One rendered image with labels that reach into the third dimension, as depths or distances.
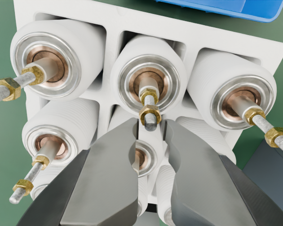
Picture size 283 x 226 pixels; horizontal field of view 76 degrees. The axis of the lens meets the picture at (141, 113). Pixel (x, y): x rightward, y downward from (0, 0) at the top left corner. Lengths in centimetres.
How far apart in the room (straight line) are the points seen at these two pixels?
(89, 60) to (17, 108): 43
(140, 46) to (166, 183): 27
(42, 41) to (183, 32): 18
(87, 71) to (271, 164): 56
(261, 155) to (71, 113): 56
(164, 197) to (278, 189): 34
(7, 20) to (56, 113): 32
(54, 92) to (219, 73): 20
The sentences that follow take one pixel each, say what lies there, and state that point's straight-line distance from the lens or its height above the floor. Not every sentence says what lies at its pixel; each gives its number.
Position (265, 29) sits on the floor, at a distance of 54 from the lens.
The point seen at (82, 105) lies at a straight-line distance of 32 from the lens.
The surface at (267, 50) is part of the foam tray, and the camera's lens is 34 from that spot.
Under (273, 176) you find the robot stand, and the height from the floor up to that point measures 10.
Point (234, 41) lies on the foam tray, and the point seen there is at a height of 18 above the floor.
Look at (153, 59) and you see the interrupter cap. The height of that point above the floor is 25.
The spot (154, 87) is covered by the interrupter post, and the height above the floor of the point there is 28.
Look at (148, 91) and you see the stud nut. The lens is 18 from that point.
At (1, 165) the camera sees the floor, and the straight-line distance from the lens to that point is 81.
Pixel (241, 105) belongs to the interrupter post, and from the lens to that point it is 24.
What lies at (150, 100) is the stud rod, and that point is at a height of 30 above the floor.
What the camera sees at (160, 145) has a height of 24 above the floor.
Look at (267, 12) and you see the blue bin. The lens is 42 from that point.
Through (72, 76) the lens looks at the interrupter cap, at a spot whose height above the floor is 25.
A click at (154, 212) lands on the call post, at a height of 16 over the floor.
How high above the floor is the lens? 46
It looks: 62 degrees down
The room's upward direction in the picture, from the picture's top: 178 degrees counter-clockwise
